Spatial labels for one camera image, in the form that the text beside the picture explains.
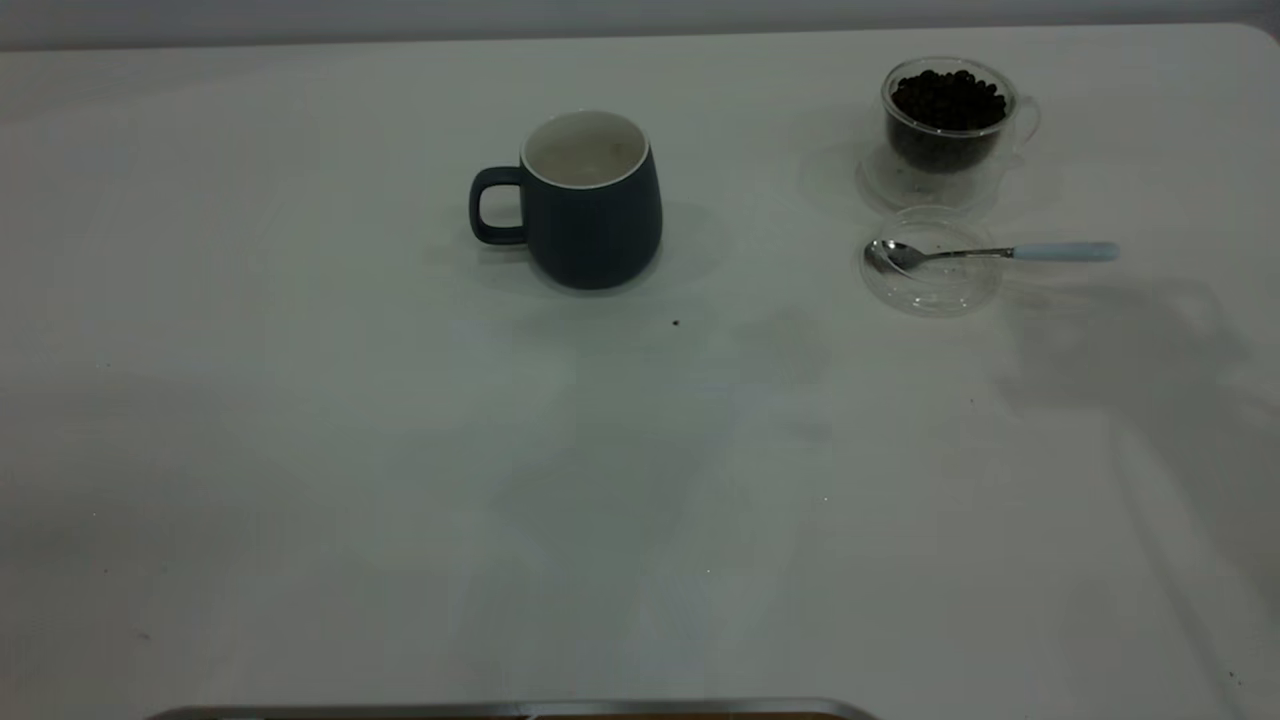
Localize coffee beans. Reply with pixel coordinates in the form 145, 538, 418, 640
889, 69, 1008, 169

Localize clear round lid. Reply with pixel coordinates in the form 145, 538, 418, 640
860, 206, 1003, 318

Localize metal spoon light blue handle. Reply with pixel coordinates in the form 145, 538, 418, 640
864, 238, 1119, 275

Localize clear glass cup with handle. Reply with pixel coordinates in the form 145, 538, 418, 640
880, 57, 1041, 179

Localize clear glass saucer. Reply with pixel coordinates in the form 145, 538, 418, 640
856, 140, 1003, 213

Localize silver metal edge strip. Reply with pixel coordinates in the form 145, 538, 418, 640
145, 697, 881, 720

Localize dark grey ceramic mug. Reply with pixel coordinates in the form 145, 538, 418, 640
468, 110, 664, 291

